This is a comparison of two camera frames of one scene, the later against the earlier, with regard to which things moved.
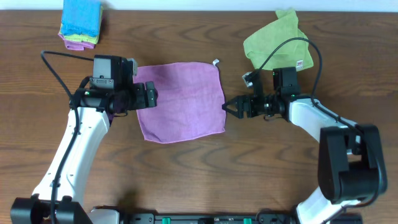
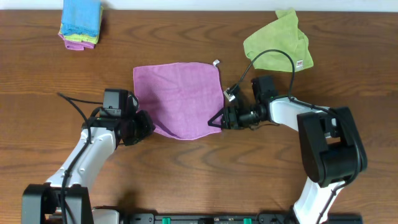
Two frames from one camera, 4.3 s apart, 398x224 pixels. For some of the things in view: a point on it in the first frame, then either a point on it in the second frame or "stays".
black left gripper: [150, 94] to [144, 125]
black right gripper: [237, 99] to [227, 112]
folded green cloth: [82, 38] stays
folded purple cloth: [77, 45] stays
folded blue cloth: [81, 17] stays
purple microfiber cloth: [189, 101] stays
